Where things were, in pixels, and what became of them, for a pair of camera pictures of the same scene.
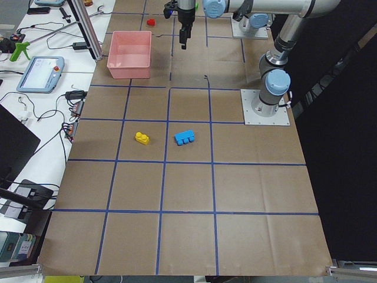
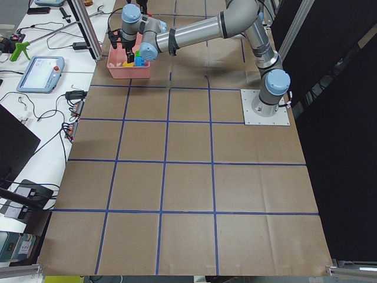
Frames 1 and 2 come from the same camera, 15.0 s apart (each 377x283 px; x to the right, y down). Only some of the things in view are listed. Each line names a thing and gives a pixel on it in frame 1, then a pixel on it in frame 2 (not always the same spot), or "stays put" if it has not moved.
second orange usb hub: (70, 130) stays put
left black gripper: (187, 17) to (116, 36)
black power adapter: (79, 45) stays put
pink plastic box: (129, 56) stays put
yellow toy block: (142, 138) to (125, 64)
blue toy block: (184, 137) to (139, 61)
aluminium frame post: (86, 29) stays put
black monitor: (18, 142) stays put
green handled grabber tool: (22, 46) stays put
